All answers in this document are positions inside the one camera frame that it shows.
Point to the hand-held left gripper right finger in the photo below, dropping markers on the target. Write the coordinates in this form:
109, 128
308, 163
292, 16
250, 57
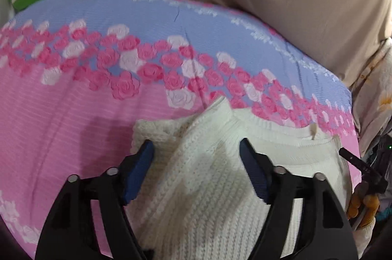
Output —
254, 174

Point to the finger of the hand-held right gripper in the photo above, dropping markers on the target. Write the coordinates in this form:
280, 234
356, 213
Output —
363, 168

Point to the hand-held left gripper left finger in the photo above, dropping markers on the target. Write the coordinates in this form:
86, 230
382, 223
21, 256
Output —
139, 174

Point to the white knit sweater red patch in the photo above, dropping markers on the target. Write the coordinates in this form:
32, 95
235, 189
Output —
208, 155

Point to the pile of dark clothes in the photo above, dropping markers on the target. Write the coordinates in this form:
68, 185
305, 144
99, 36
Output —
384, 174

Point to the cream floral cloth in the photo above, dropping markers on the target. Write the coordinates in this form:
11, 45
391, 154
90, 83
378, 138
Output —
373, 88

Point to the pink floral bed sheet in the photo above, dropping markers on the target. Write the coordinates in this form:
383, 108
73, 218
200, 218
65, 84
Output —
61, 100

